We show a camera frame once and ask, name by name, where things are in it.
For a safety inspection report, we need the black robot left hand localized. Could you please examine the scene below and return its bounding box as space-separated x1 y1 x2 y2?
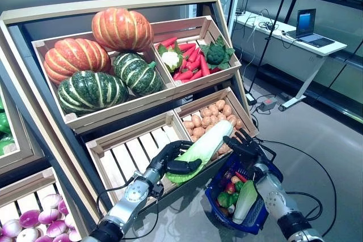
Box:
147 139 202 182

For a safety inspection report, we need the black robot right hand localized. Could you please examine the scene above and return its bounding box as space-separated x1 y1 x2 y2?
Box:
223 128 268 166

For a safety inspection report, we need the napa cabbage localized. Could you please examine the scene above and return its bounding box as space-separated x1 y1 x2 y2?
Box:
232 180 259 224
165 120 235 184

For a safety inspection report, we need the blue plastic shopping basket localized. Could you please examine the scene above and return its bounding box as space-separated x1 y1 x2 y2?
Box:
204 144 284 236

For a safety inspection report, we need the wide wooden slat crate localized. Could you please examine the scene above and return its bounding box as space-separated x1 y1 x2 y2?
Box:
31 31 176 135
85 111 227 206

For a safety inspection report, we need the small wooden slat crate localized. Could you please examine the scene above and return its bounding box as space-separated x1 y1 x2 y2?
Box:
149 15 242 95
172 86 259 166

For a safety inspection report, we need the grey box with red button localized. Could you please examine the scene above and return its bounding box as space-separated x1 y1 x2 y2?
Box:
258 97 278 112

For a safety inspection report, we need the small round green cabbage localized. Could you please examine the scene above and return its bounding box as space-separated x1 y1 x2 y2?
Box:
217 192 232 208

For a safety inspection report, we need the red carrot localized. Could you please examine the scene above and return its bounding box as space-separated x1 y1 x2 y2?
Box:
188 48 201 63
178 43 197 53
160 37 178 50
200 52 211 76
175 69 194 81

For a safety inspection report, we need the small green striped pumpkin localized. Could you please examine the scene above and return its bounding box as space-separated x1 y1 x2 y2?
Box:
112 52 164 97

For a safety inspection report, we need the large green striped pumpkin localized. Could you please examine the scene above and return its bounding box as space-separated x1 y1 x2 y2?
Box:
56 70 130 117

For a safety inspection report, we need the green broccoli with leaves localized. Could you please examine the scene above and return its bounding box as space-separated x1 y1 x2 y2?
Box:
200 35 235 70

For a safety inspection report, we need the white cauliflower with leaves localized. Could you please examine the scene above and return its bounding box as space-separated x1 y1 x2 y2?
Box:
157 43 184 73

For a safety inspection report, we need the purple white turnip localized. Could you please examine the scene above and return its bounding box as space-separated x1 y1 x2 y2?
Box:
41 193 62 210
46 219 69 237
57 198 70 216
38 208 61 225
19 210 41 228

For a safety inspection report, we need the black tripod stand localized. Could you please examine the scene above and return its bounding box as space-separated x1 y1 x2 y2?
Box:
248 0 290 95

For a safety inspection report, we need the white desk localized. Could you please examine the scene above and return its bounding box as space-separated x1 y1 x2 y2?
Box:
232 11 348 112

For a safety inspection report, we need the wooden crate with turnips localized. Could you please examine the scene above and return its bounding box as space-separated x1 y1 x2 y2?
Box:
0 167 86 242

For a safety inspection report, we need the orange striped pumpkin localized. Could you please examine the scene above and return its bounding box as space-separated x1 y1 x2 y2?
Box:
91 7 155 53
43 37 112 86

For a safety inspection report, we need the wooden crate with peppers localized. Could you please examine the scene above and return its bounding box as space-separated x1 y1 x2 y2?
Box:
0 82 36 169

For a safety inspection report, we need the black router with antennas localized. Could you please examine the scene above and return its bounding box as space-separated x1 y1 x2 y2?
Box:
235 0 250 16

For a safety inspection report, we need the open grey laptop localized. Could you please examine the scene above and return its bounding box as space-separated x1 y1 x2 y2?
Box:
285 8 336 48

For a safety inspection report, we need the green bell pepper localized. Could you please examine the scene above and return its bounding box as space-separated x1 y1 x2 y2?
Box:
0 135 15 155
0 112 12 134

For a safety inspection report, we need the wooden vegetable display stand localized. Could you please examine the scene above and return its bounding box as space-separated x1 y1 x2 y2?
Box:
0 0 252 242

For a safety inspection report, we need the black floor cable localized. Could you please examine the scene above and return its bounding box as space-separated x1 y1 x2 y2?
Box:
254 137 338 239

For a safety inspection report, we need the metal wall shelving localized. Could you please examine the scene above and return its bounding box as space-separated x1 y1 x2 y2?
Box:
283 0 363 121

